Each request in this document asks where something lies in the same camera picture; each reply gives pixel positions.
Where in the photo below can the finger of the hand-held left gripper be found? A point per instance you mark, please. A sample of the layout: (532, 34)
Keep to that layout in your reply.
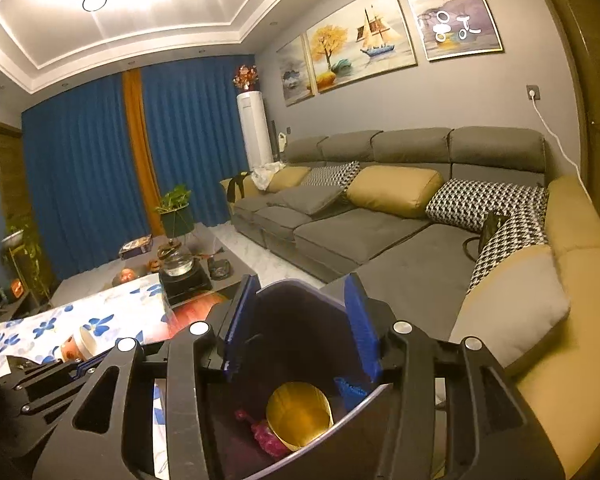
(40, 402)
(47, 367)

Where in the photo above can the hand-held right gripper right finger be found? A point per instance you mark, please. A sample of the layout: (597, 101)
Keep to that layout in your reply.
(362, 330)

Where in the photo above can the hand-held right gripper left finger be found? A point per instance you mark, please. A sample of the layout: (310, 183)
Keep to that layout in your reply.
(237, 330)

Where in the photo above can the orange print paper cup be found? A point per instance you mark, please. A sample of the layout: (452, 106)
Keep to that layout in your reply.
(80, 347)
(300, 415)

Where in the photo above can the red plastic bag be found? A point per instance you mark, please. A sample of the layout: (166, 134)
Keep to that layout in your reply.
(195, 312)

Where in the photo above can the dark plastic bin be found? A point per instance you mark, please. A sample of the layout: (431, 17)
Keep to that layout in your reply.
(290, 340)

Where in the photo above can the blue foam fruit net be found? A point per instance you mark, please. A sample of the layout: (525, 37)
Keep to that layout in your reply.
(352, 392)

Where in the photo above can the pink plastic bag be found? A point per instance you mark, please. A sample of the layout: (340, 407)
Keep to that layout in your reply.
(265, 435)

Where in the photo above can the blue floral blanket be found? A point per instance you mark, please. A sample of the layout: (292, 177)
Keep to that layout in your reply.
(45, 325)

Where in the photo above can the black induction plate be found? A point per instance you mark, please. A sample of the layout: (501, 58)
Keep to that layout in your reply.
(185, 288)

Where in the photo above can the small orange lamp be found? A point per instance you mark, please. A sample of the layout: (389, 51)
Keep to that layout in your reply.
(17, 288)

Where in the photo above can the glass kettle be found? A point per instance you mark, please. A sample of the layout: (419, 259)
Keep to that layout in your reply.
(177, 262)

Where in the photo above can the grey and yellow sofa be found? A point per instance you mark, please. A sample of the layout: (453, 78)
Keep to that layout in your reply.
(360, 235)

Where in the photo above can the grey coffee table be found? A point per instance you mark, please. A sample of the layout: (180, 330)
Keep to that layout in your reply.
(100, 280)

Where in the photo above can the pink figurine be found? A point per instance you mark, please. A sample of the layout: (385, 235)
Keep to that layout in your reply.
(155, 263)

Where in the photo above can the orange figurine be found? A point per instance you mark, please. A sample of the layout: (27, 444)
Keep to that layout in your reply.
(126, 275)

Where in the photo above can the potted plant on stand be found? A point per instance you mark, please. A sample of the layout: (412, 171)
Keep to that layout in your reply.
(176, 220)

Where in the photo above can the flat printed box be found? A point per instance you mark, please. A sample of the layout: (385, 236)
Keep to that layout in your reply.
(135, 247)

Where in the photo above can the trailing plant in white pot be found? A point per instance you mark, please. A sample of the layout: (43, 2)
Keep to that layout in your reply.
(12, 237)

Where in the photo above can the dark grey pillow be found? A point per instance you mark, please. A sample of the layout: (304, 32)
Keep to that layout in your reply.
(312, 197)

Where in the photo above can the large yellow pillow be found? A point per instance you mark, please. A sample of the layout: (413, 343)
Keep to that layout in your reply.
(397, 191)

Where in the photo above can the black garment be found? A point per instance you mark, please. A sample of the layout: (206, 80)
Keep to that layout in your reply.
(237, 185)

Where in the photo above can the light grey pillow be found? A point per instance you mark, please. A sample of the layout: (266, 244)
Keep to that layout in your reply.
(510, 310)

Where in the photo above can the diamond pattern pillow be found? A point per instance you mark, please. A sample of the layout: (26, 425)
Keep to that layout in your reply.
(330, 175)

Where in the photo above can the white cloth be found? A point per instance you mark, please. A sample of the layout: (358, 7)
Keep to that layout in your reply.
(266, 174)

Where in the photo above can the small yellow pillow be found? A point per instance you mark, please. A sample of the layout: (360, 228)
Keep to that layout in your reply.
(285, 177)

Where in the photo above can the small black bag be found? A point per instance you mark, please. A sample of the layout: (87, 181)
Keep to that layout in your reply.
(492, 225)

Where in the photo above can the houndstooth pillow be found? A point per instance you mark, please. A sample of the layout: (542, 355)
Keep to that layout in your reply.
(485, 202)
(510, 245)

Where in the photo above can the orange curtain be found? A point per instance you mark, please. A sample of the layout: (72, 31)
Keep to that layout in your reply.
(140, 160)

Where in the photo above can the blue curtain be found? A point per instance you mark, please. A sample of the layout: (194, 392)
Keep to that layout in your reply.
(80, 170)
(195, 135)

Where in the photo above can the white standing air conditioner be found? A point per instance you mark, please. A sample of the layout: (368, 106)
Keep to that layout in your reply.
(254, 130)

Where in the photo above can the orange flower decoration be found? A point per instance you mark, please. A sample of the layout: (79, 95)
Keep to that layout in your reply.
(245, 77)

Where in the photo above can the small framed painting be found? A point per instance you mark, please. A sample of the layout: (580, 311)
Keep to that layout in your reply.
(294, 72)

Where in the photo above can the sailboat framed painting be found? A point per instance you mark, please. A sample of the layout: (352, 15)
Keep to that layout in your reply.
(362, 40)

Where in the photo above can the purple framed painting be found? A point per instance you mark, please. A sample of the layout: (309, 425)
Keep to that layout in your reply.
(450, 10)

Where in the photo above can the wooden door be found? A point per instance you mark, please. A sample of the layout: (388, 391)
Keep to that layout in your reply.
(575, 35)

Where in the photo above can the wall socket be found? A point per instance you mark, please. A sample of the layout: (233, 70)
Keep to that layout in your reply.
(533, 92)

